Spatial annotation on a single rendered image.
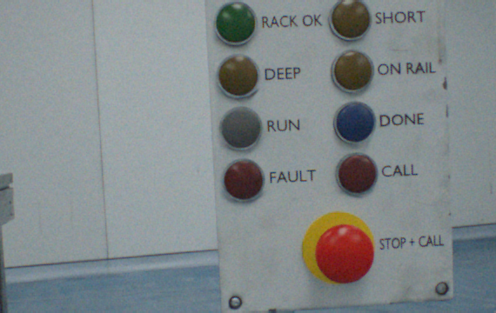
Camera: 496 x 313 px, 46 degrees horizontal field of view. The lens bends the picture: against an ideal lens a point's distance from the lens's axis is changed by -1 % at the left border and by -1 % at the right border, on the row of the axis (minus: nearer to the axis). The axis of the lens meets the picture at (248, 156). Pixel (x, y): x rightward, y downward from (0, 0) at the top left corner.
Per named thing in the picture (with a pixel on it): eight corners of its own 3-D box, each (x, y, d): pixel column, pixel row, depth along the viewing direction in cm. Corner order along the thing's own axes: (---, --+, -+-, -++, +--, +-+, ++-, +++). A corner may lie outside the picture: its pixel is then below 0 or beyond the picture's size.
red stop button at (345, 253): (378, 284, 39) (376, 224, 39) (318, 288, 39) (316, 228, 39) (361, 268, 44) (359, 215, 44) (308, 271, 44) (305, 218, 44)
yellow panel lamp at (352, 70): (375, 89, 41) (373, 49, 41) (335, 90, 41) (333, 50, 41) (372, 89, 42) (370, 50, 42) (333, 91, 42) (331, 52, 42)
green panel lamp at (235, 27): (257, 41, 40) (255, 0, 40) (216, 43, 40) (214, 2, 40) (256, 43, 41) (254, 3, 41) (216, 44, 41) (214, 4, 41)
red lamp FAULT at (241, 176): (264, 199, 41) (263, 159, 41) (224, 202, 41) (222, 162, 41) (264, 198, 42) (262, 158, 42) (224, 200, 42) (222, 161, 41)
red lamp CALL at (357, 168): (378, 193, 41) (377, 153, 41) (339, 195, 41) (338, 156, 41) (376, 191, 42) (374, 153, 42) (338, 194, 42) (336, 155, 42)
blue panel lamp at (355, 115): (377, 141, 41) (375, 101, 41) (338, 143, 41) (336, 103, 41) (373, 141, 42) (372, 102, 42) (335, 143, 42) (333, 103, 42)
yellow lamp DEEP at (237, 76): (259, 94, 41) (258, 54, 40) (218, 96, 40) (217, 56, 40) (258, 95, 41) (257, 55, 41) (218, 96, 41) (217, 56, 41)
